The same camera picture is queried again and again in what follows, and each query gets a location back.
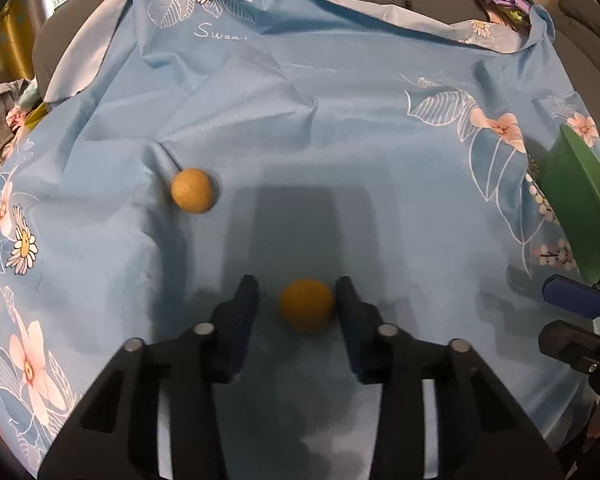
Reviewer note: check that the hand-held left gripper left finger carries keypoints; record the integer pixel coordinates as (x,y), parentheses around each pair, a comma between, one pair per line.
(240,330)

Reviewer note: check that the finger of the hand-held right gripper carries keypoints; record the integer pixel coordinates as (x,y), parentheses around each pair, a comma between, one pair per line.
(572,295)
(575,347)

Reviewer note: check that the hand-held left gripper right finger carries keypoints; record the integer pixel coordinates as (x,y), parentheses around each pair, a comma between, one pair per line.
(352,330)

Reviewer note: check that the tan longan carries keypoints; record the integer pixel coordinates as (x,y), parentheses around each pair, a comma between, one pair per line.
(307,306)
(195,191)

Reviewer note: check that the green plastic bowl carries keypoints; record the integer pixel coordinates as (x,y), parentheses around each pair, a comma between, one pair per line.
(580,200)

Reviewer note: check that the light blue floral cloth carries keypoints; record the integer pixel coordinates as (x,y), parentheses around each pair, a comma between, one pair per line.
(330,125)

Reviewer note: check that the grey clothing pile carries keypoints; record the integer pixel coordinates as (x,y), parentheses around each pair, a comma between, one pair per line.
(2,115)

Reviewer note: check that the yellow curtain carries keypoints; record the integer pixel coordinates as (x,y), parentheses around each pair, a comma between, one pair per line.
(12,35)

